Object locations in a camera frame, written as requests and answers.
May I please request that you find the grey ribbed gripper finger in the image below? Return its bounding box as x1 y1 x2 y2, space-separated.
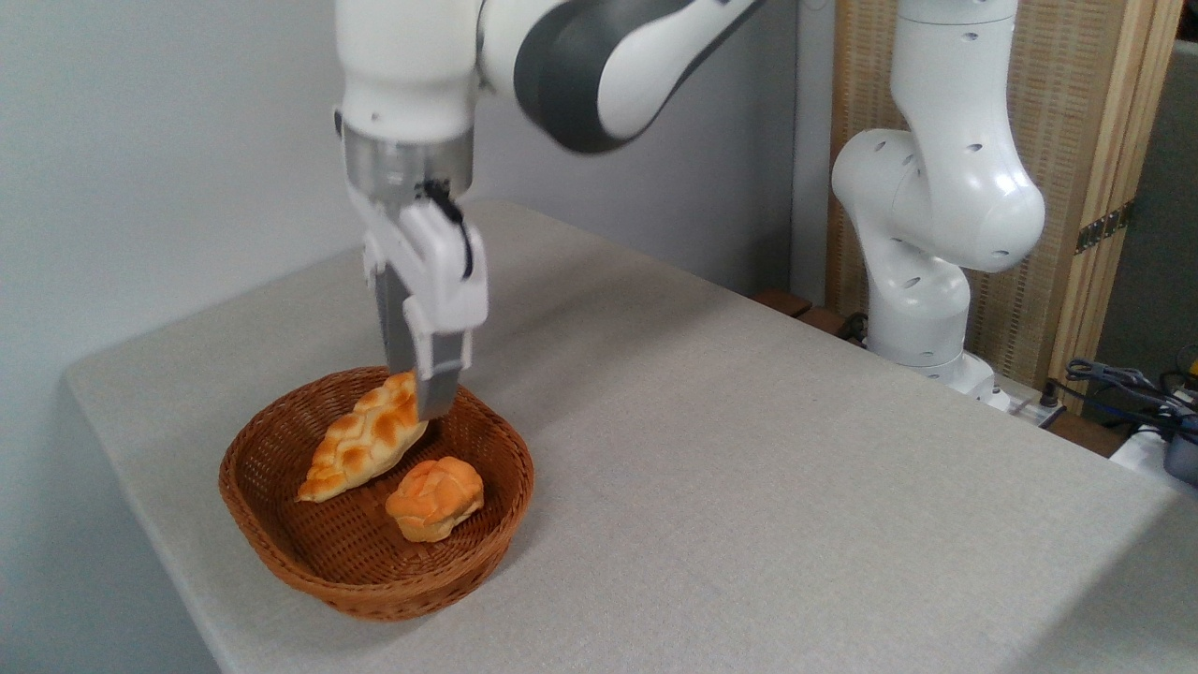
402 304 474 421
375 266 418 376

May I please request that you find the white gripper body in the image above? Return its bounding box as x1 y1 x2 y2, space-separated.
348 183 490 336

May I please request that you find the round braided bread bun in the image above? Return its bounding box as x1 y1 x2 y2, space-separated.
385 456 486 544

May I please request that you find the long braided bread loaf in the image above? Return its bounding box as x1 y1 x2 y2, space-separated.
297 372 431 505

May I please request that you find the brown woven wicker basket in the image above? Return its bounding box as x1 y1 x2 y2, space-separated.
218 365 535 623

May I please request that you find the brown wooden block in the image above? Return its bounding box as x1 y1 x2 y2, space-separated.
752 287 813 319

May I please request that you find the beige tablecloth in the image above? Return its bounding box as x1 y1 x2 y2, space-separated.
63 199 1198 674

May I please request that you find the dark metal screen hinge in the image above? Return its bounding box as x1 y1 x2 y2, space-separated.
1074 200 1136 256

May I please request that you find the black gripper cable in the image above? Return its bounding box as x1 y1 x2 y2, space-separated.
418 178 475 281

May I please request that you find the bundle of blue-black cables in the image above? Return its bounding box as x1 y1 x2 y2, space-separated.
1048 358 1198 441

